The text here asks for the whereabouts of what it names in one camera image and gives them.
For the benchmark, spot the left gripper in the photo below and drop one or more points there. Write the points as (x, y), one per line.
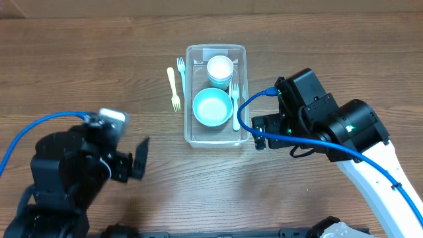
(124, 168)

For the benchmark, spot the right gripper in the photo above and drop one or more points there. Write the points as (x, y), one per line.
(268, 122)

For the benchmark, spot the green plastic fork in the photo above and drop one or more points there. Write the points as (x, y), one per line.
(235, 97)

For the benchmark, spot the yellow plastic fork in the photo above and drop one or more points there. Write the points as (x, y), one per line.
(175, 98)

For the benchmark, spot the green plastic cup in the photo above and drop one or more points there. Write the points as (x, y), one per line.
(222, 84)

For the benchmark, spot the pale green bowl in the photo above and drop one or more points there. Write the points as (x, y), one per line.
(212, 107)

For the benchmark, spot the pink plastic cup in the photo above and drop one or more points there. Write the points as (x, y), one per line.
(220, 66)

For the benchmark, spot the blue plastic fork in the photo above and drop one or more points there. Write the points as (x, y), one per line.
(182, 69)

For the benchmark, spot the white plastic spoon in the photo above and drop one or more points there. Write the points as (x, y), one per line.
(230, 87)

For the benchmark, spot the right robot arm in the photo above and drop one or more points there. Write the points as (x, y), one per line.
(353, 137)

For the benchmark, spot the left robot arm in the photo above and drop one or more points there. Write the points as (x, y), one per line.
(69, 169)

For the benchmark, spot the clear plastic container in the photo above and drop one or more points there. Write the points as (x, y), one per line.
(197, 57)

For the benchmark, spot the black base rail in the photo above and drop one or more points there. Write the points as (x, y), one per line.
(328, 227)

